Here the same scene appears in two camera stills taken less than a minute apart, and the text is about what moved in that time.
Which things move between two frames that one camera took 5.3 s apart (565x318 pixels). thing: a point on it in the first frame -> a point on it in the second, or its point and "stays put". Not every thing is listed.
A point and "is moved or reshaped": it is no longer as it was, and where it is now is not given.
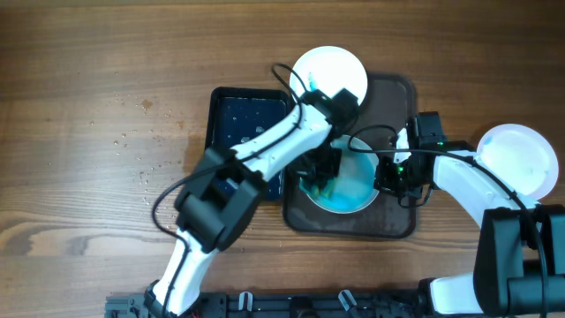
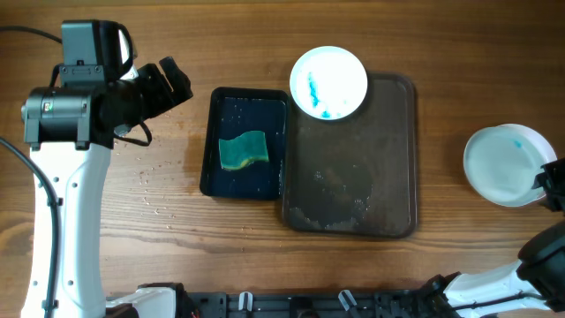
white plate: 525,155 stays put
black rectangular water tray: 234,116 stays put
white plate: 355,188 -> 501,162
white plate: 328,69 stays put
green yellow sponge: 326,191 is moved or reshaped
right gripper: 384,181 -> 549,178
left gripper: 319,175 -> 162,96
